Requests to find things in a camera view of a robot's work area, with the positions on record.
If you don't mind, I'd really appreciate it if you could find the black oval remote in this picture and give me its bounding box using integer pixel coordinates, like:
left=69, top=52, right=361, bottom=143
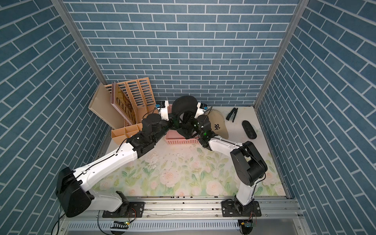
left=242, top=120, right=257, bottom=140

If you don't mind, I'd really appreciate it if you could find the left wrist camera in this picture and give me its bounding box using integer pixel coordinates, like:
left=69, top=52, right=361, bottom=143
left=156, top=100, right=169, bottom=121

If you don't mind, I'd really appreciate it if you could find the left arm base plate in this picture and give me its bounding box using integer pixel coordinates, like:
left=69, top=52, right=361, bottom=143
left=102, top=201, right=145, bottom=218

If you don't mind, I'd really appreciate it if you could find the aluminium mounting rail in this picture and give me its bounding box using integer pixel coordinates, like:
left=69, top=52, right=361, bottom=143
left=52, top=197, right=309, bottom=235

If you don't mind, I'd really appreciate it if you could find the black stapler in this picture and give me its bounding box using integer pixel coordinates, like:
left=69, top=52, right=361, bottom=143
left=226, top=107, right=238, bottom=122

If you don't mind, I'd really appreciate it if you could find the floral table mat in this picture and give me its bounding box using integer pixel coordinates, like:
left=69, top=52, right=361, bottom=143
left=93, top=106, right=286, bottom=197

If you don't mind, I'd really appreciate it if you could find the pink plastic basket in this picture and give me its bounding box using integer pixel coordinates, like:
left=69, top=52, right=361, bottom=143
left=164, top=130, right=199, bottom=145

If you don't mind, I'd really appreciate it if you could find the black baseball cap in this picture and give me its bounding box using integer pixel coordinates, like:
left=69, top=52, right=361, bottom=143
left=171, top=96, right=198, bottom=139

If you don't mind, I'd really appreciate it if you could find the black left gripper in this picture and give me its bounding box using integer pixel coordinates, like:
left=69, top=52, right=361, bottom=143
left=150, top=111, right=180, bottom=145

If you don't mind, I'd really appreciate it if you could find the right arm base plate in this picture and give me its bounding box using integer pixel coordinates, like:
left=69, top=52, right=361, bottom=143
left=221, top=199, right=262, bottom=217

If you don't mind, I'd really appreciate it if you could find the orange plastic file organizer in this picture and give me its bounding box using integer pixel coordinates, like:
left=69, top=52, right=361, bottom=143
left=105, top=77, right=156, bottom=145

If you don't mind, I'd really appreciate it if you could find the beige cardboard folder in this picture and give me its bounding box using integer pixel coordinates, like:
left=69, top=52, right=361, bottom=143
left=89, top=83, right=124, bottom=129

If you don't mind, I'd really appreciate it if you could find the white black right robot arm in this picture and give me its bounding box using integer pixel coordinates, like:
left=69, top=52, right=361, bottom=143
left=183, top=115, right=267, bottom=210

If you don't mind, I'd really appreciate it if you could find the wanted poster book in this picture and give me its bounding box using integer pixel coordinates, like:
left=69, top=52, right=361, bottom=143
left=111, top=82, right=137, bottom=125

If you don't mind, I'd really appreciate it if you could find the beige baseball cap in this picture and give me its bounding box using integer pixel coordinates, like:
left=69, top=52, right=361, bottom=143
left=208, top=110, right=229, bottom=139

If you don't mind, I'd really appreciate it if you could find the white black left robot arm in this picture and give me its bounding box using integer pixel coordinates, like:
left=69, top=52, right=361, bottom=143
left=55, top=113, right=179, bottom=218

